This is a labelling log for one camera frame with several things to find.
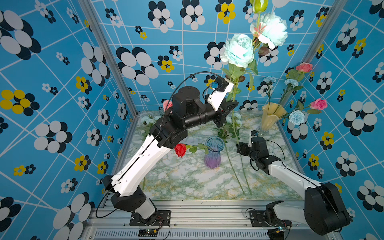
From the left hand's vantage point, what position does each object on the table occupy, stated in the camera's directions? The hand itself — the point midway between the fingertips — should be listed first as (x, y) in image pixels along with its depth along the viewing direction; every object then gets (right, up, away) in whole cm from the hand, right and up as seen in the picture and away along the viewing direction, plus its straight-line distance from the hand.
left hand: (238, 99), depth 49 cm
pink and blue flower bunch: (+36, -4, +23) cm, 43 cm away
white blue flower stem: (+5, -13, +59) cm, 60 cm away
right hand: (+15, -20, +40) cm, 47 cm away
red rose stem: (-21, -19, +16) cm, 32 cm away
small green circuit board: (-38, -61, +23) cm, 75 cm away
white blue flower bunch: (+14, -6, +60) cm, 62 cm away
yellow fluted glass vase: (+36, 0, +49) cm, 61 cm away
